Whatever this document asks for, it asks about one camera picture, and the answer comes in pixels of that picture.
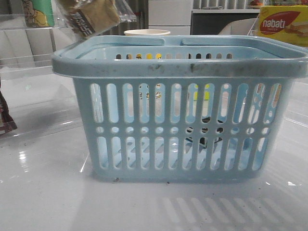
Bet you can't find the brown snack packet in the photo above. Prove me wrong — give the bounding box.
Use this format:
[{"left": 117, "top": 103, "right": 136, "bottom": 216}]
[{"left": 0, "top": 93, "right": 17, "bottom": 135}]

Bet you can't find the white paper cup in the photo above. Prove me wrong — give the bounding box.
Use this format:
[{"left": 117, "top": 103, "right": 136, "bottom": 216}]
[{"left": 124, "top": 29, "right": 170, "bottom": 36}]

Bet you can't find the clear acrylic display shelf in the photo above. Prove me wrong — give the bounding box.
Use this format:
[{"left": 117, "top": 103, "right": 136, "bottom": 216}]
[{"left": 0, "top": 14, "right": 77, "bottom": 82}]

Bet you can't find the white drawer cabinet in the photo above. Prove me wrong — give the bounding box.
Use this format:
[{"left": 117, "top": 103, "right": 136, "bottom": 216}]
[{"left": 148, "top": 0, "right": 193, "bottom": 35}]

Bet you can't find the packaged bread slice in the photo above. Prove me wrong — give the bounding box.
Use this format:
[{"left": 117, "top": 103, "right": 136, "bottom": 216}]
[{"left": 56, "top": 0, "right": 120, "bottom": 39}]

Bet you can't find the green cartoon drink can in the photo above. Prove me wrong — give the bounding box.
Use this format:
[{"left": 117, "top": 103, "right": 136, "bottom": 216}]
[{"left": 21, "top": 0, "right": 55, "bottom": 28}]

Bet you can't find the light blue plastic basket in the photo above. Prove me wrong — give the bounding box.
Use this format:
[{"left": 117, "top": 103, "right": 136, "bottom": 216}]
[{"left": 52, "top": 35, "right": 308, "bottom": 182}]

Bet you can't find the yellow nabati wafer box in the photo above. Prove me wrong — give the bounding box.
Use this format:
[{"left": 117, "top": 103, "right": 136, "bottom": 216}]
[{"left": 254, "top": 5, "right": 308, "bottom": 47}]

